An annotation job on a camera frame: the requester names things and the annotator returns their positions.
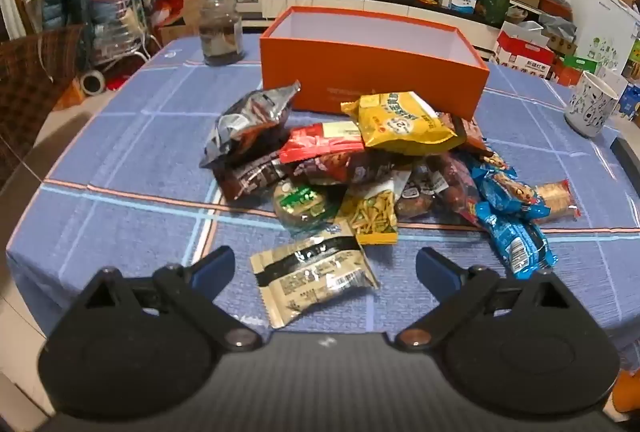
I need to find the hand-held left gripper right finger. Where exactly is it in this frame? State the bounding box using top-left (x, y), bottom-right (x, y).
top-left (395, 247), bottom-right (583, 353)

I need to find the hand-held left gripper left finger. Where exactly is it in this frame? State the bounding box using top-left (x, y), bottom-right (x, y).
top-left (75, 246), bottom-right (263, 353)

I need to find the dark red sausage packet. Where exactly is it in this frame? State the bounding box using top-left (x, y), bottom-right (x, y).
top-left (394, 152), bottom-right (482, 225)

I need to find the blue snack packet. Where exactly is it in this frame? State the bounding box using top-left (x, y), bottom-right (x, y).
top-left (474, 203), bottom-right (559, 281)
top-left (471, 166), bottom-right (552, 221)

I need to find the yellow-green stick snack packet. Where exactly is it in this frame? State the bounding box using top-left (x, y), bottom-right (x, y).
top-left (339, 171), bottom-right (401, 246)

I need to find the beige and black snack packet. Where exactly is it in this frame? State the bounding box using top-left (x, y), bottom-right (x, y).
top-left (249, 232), bottom-right (381, 331)

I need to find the dark brown chocolate packet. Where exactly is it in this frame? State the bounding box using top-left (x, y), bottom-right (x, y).
top-left (219, 152), bottom-right (292, 203)

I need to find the clear packet with green label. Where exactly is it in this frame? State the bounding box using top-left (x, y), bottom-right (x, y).
top-left (273, 178), bottom-right (342, 233)

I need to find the orange cracker packet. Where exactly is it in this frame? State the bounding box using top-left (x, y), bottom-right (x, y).
top-left (534, 179), bottom-right (582, 223)

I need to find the brown biscuit packet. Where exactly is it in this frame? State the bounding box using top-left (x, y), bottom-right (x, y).
top-left (447, 113), bottom-right (490, 155)

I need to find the red cookie packet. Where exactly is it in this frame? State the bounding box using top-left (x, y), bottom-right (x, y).
top-left (291, 151), bottom-right (397, 187)

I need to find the silver foil snack packet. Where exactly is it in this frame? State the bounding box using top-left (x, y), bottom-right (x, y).
top-left (199, 82), bottom-right (302, 170)

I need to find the large yellow snack packet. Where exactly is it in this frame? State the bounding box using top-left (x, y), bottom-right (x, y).
top-left (341, 90), bottom-right (467, 157)

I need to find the bright red snack packet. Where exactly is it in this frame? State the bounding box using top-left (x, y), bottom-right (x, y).
top-left (278, 122), bottom-right (367, 165)

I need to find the orange cardboard box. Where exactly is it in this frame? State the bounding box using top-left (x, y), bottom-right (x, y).
top-left (259, 6), bottom-right (491, 121)

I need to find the roll of tape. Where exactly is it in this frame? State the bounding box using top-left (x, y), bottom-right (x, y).
top-left (79, 70), bottom-right (107, 96)

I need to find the white patterned cup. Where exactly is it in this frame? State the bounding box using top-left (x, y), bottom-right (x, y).
top-left (564, 70), bottom-right (629, 139)

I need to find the red and white carton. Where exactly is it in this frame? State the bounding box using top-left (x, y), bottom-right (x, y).
top-left (494, 30), bottom-right (557, 81)

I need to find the glass jar with dark contents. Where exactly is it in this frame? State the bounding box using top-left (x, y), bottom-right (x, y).
top-left (198, 0), bottom-right (246, 66)

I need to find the brown checked chair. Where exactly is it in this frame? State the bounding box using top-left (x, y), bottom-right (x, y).
top-left (0, 24), bottom-right (87, 185)

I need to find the white television stand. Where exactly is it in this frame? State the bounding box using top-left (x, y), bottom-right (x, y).
top-left (261, 0), bottom-right (502, 48)

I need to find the white appliance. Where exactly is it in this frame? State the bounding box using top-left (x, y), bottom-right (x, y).
top-left (554, 0), bottom-right (640, 80)

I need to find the wire cart with clutter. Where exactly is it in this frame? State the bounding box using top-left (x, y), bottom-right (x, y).
top-left (91, 0), bottom-right (162, 63)

